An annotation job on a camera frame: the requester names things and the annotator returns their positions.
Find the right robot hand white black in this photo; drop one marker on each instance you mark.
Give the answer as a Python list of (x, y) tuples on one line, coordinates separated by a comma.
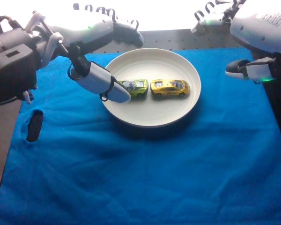
[(260, 25)]

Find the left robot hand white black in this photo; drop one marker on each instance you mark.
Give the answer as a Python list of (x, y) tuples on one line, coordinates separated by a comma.
[(93, 28)]

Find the green toy car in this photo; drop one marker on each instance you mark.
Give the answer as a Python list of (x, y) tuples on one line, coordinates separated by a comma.
[(138, 87)]

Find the yellow toy car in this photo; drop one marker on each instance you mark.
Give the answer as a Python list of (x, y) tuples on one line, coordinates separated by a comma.
[(168, 88)]

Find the white round plate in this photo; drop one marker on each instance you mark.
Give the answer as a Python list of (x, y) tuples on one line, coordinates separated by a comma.
[(152, 65)]

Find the black oval object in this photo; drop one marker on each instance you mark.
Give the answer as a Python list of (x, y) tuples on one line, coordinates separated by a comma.
[(34, 126)]

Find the blue cloth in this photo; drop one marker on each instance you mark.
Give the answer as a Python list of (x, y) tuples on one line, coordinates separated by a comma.
[(154, 168)]

